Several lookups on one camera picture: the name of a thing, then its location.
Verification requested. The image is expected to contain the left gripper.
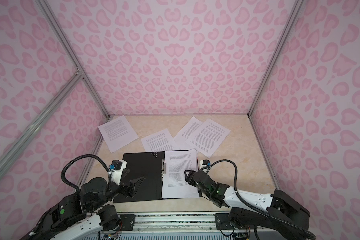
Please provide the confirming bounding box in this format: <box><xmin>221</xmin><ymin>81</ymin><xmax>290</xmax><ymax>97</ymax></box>
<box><xmin>91</xmin><ymin>168</ymin><xmax>145</xmax><ymax>213</ymax></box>

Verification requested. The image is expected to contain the black and white folder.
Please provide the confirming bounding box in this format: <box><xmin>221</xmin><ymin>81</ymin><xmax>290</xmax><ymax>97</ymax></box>
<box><xmin>114</xmin><ymin>149</ymin><xmax>200</xmax><ymax>203</ymax></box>

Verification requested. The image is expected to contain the hidden paper sheet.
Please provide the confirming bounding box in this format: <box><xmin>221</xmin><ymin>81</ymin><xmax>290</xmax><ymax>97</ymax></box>
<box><xmin>174</xmin><ymin>117</ymin><xmax>203</xmax><ymax>150</ymax></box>

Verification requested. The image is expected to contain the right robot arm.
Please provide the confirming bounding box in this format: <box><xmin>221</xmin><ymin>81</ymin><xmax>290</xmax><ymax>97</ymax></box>
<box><xmin>184</xmin><ymin>170</ymin><xmax>316</xmax><ymax>240</ymax></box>

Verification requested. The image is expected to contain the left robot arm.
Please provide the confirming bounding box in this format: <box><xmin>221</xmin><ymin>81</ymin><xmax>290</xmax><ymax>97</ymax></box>
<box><xmin>21</xmin><ymin>177</ymin><xmax>146</xmax><ymax>240</ymax></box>

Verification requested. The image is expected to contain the centre highlighted paper sheet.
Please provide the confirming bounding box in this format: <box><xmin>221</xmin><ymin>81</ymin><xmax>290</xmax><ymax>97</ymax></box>
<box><xmin>141</xmin><ymin>129</ymin><xmax>179</xmax><ymax>152</ymax></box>

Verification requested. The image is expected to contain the left diagonal aluminium bar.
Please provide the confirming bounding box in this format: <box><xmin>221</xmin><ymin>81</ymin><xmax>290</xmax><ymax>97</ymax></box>
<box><xmin>0</xmin><ymin>71</ymin><xmax>83</xmax><ymax>181</ymax></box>

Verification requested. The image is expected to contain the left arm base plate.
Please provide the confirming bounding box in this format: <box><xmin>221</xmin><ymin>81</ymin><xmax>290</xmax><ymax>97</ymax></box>
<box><xmin>120</xmin><ymin>214</ymin><xmax>136</xmax><ymax>232</ymax></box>

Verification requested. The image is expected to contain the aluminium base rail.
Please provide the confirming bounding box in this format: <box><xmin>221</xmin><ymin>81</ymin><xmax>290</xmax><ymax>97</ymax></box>
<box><xmin>52</xmin><ymin>210</ymin><xmax>307</xmax><ymax>240</ymax></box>

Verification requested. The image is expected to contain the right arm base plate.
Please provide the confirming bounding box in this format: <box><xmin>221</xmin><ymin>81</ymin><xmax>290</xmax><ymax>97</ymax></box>
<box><xmin>214</xmin><ymin>212</ymin><xmax>237</xmax><ymax>231</ymax></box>

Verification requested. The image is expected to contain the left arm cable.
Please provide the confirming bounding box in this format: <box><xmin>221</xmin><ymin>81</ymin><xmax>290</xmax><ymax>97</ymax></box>
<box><xmin>26</xmin><ymin>154</ymin><xmax>112</xmax><ymax>238</ymax></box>

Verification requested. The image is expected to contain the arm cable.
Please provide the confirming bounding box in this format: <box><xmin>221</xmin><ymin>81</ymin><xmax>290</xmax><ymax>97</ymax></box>
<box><xmin>203</xmin><ymin>158</ymin><xmax>317</xmax><ymax>240</ymax></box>
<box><xmin>26</xmin><ymin>154</ymin><xmax>112</xmax><ymax>238</ymax></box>

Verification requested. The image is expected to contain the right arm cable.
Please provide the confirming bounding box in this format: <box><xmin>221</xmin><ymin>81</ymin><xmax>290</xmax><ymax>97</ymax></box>
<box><xmin>203</xmin><ymin>158</ymin><xmax>317</xmax><ymax>240</ymax></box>

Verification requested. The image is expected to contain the left corner aluminium post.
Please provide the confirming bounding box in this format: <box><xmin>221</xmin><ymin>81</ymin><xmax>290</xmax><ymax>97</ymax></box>
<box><xmin>35</xmin><ymin>0</ymin><xmax>111</xmax><ymax>120</ymax></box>

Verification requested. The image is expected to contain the corner aluminium post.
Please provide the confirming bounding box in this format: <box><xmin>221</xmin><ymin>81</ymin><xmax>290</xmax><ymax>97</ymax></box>
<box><xmin>35</xmin><ymin>0</ymin><xmax>111</xmax><ymax>120</ymax></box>
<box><xmin>248</xmin><ymin>0</ymin><xmax>306</xmax><ymax>119</ymax></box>

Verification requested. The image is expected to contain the right corner aluminium post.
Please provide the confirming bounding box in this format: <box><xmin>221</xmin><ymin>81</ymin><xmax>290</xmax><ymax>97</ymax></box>
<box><xmin>248</xmin><ymin>0</ymin><xmax>306</xmax><ymax>119</ymax></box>

